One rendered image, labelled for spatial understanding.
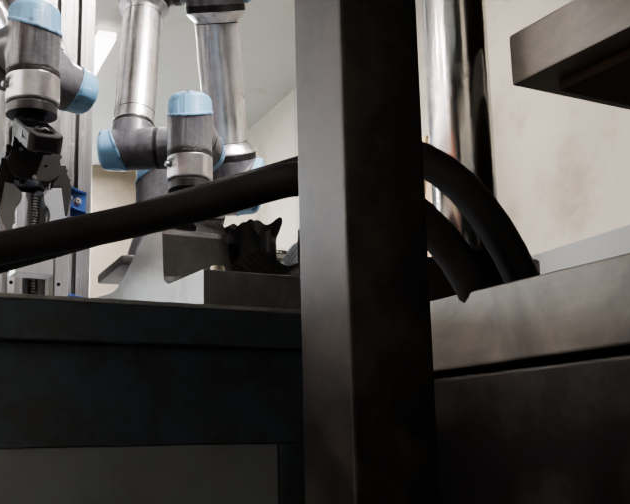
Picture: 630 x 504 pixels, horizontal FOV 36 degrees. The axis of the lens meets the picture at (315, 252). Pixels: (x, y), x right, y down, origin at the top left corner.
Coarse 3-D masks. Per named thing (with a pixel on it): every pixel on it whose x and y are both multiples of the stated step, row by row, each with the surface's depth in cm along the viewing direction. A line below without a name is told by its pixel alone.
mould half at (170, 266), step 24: (144, 240) 123; (168, 240) 118; (192, 240) 119; (216, 240) 121; (144, 264) 122; (168, 264) 117; (192, 264) 118; (216, 264) 120; (120, 288) 129; (144, 288) 121; (168, 288) 114; (192, 288) 108; (216, 288) 106; (240, 288) 107; (264, 288) 109; (288, 288) 110
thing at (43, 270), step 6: (36, 264) 130; (42, 264) 130; (48, 264) 131; (12, 270) 130; (18, 270) 129; (24, 270) 129; (30, 270) 130; (36, 270) 130; (42, 270) 130; (48, 270) 131; (12, 276) 131; (18, 276) 131; (24, 276) 131; (30, 276) 132; (36, 276) 132; (42, 276) 132; (48, 276) 132
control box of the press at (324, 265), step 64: (320, 0) 63; (384, 0) 63; (320, 64) 62; (384, 64) 62; (320, 128) 62; (384, 128) 61; (320, 192) 61; (384, 192) 60; (320, 256) 60; (384, 256) 59; (320, 320) 60; (384, 320) 58; (320, 384) 59; (384, 384) 57; (320, 448) 58; (384, 448) 56
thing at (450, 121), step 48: (432, 0) 92; (480, 0) 92; (432, 48) 92; (480, 48) 91; (432, 96) 91; (480, 96) 90; (432, 144) 90; (480, 144) 89; (432, 192) 90; (480, 240) 87; (432, 288) 86
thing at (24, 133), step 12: (24, 120) 134; (36, 120) 136; (12, 132) 135; (24, 132) 129; (36, 132) 127; (48, 132) 128; (24, 144) 129; (36, 144) 127; (48, 144) 128; (60, 144) 129
